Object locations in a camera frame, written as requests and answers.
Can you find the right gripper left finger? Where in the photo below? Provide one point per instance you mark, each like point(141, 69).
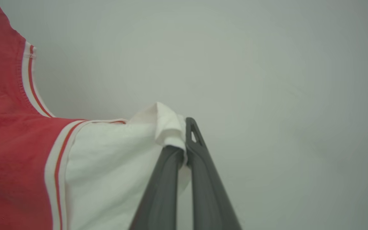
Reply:
point(161, 191)

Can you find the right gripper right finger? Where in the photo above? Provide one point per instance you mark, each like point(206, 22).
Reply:
point(209, 185)

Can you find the red and white jersey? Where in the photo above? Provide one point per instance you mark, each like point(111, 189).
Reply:
point(11, 143)

